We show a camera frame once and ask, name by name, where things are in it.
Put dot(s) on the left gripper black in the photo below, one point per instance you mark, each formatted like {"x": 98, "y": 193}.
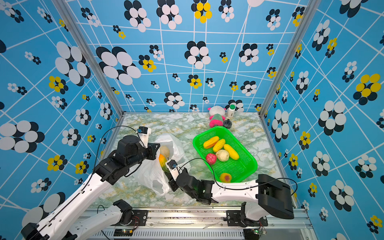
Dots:
{"x": 152, "y": 151}

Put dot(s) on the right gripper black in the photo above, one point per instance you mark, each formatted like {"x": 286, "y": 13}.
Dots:
{"x": 172, "y": 183}

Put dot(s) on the pale beige fruit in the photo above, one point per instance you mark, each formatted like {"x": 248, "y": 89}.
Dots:
{"x": 164, "y": 151}

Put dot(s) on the green fruit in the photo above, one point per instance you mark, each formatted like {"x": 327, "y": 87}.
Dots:
{"x": 162, "y": 161}

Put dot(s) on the white plastic bag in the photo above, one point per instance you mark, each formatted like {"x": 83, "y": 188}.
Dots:
{"x": 150, "y": 173}

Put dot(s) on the red round fruit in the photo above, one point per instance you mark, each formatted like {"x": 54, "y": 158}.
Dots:
{"x": 211, "y": 159}

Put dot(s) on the orange peach fruit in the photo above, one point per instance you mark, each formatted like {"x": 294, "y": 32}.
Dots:
{"x": 225, "y": 178}

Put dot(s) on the beige round fruit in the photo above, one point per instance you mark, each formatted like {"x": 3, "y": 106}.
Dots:
{"x": 223, "y": 155}

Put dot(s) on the yellow corn-like fruit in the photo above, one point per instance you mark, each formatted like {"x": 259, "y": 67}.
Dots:
{"x": 219, "y": 145}

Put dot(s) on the long yellow fruit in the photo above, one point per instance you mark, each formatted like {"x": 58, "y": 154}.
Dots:
{"x": 232, "y": 153}

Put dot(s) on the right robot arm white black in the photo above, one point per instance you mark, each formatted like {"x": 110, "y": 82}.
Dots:
{"x": 262, "y": 197}

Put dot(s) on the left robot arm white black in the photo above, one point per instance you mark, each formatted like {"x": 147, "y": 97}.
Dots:
{"x": 58, "y": 224}

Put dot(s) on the pink white plush toy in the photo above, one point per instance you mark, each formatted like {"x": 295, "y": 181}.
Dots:
{"x": 217, "y": 116}

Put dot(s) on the green plastic basket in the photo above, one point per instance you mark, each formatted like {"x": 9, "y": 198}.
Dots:
{"x": 241, "y": 169}

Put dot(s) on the jar with black lid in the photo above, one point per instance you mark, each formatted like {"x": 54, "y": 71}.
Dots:
{"x": 227, "y": 123}

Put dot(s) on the white bottle green cap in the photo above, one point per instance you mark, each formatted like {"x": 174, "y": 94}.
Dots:
{"x": 231, "y": 111}

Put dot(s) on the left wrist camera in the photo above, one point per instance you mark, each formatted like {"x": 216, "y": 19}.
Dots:
{"x": 144, "y": 130}

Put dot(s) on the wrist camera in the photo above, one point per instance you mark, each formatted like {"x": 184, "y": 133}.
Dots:
{"x": 171, "y": 165}
{"x": 144, "y": 130}

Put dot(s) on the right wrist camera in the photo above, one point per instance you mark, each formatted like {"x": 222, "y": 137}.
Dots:
{"x": 171, "y": 165}

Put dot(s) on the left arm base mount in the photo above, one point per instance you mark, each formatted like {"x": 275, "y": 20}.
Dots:
{"x": 126, "y": 217}

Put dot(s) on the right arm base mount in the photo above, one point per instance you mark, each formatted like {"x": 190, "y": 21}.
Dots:
{"x": 235, "y": 218}

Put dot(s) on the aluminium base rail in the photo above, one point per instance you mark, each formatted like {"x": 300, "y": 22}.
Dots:
{"x": 189, "y": 223}

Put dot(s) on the left aluminium frame post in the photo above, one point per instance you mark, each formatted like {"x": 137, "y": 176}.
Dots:
{"x": 80, "y": 40}

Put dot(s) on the aluminium frame post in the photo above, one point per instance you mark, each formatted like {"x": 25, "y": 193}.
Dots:
{"x": 296, "y": 40}
{"x": 80, "y": 40}

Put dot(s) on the right aluminium frame post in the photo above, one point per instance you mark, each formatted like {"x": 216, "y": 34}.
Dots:
{"x": 296, "y": 40}

